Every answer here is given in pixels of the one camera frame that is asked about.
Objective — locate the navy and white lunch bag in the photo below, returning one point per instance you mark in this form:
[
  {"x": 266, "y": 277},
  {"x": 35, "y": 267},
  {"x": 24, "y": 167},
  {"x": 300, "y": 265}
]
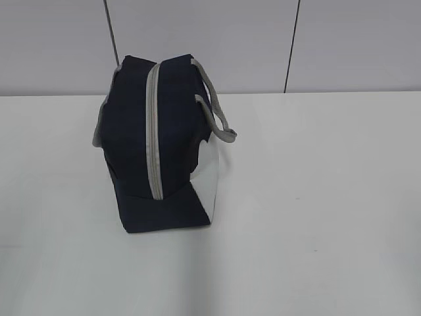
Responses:
[{"x": 158, "y": 127}]

